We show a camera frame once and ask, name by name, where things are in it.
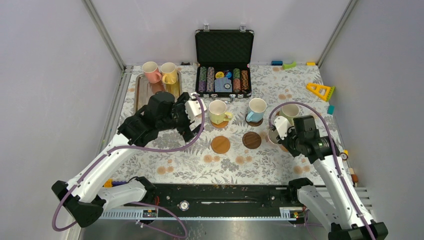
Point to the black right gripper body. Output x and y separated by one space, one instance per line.
292 141

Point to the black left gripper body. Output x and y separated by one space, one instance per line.
179 119

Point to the light green mug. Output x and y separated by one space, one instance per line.
290 111

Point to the pink mug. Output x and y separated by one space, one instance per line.
151 71

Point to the dark brown wooden coaster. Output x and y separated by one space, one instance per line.
251 140

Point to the dark walnut wooden coaster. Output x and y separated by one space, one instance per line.
255 124

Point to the pale yellow mug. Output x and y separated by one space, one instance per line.
218 113

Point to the light blue mug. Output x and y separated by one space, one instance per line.
256 110

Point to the woven cork coaster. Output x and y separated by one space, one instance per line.
283 148

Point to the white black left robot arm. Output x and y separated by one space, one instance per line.
85 197

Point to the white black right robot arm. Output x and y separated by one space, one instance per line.
346 217

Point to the orange wooden coaster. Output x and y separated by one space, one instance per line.
220 125

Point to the light brown wooden coaster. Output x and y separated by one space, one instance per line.
220 144

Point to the silver metal tray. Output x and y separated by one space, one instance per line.
144 90

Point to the teal toy block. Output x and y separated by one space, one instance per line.
331 109

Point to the tape roll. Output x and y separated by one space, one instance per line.
344 155

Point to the yellow triangle toy block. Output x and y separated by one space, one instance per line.
321 91

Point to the brown wooden block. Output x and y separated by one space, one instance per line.
354 177

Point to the floral table mat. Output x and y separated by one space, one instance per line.
266 165

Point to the black poker chip case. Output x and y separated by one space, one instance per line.
224 57

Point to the green toy block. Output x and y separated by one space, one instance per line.
291 65

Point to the dark blue toy block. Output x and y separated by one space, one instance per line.
118 183

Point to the orange toy block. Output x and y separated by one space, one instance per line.
108 183

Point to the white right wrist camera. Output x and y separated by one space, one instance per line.
282 125

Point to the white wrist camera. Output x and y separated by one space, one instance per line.
193 106
282 125

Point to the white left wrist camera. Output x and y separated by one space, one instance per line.
193 106

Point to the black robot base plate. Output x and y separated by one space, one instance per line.
224 201

